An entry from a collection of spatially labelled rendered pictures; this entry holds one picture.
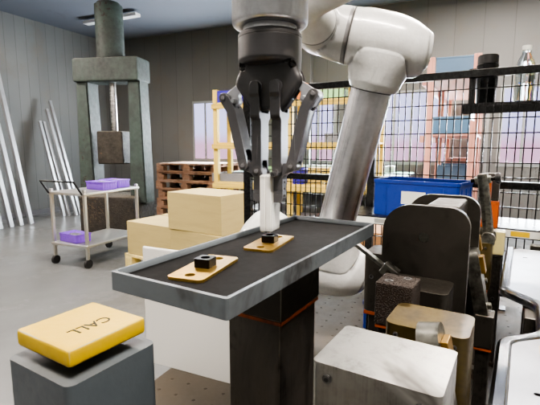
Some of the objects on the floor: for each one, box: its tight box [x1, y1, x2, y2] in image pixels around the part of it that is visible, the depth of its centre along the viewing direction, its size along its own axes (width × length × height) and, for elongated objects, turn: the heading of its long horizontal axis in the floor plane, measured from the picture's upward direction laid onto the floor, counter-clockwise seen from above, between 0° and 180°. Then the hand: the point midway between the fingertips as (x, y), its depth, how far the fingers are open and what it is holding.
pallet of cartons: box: [125, 188, 244, 267], centre depth 427 cm, size 153×118×86 cm
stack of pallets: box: [156, 162, 241, 215], centre depth 779 cm, size 135×93×96 cm
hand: (270, 202), depth 52 cm, fingers closed
